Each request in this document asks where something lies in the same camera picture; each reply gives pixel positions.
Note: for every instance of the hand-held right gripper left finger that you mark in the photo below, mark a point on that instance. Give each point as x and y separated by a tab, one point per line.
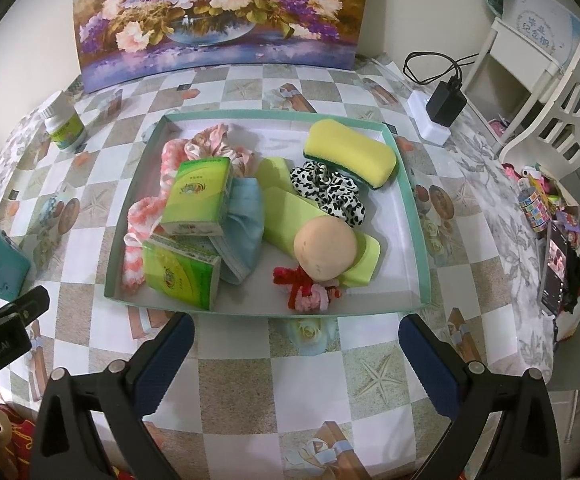
167	360

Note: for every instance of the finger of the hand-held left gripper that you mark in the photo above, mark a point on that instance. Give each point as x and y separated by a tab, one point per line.
30	302

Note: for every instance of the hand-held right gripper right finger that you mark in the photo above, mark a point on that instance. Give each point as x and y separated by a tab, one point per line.
427	365

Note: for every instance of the green tissue pack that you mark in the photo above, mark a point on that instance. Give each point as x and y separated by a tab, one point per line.
180	270
197	195

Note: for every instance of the teal rimmed white tray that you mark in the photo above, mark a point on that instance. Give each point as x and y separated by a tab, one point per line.
399	250

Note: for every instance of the red pink yarn flower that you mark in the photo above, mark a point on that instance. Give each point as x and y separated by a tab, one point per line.
305	295

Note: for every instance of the pink white fluffy sock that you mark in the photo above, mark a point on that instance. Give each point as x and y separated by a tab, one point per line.
145	215

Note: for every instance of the blue face mask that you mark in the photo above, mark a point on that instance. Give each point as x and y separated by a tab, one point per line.
245	230

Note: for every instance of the beige round puff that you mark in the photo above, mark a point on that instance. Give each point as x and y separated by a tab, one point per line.
325	247

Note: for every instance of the lime green cloth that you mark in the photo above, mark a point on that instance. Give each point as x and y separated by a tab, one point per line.
285	210

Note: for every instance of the black white spotted scrunchie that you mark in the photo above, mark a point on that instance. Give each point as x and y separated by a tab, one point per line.
330	195

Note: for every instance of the pink floral scrunchie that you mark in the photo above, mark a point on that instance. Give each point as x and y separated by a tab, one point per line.
210	142

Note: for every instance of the yellow sponge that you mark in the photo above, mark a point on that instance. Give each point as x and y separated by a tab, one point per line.
349	152

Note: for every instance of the red floral cloth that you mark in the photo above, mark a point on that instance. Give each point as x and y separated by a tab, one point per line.
20	440

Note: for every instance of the grey floral tablecloth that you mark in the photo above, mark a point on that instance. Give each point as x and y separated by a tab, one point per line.
499	270

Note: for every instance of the black smartphone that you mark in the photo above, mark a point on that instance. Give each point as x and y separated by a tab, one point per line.
554	270

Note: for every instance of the white medicine bottle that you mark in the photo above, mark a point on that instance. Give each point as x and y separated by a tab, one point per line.
65	130

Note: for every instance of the colourful cylinder puzzle toy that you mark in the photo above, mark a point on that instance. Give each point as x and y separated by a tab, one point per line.
534	210

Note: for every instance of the colourful trinket pile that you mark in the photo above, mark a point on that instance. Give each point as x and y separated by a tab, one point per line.
564	205

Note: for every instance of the white power strip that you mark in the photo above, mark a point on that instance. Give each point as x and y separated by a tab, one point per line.
432	132

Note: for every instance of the black charger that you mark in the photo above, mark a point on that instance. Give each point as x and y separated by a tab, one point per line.
447	102

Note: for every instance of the white chair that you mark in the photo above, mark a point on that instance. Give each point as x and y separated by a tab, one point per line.
569	110

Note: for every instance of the flower painting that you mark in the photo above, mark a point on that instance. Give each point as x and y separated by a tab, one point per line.
220	10

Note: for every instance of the white blue printed board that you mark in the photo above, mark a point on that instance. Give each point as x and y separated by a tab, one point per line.
544	25

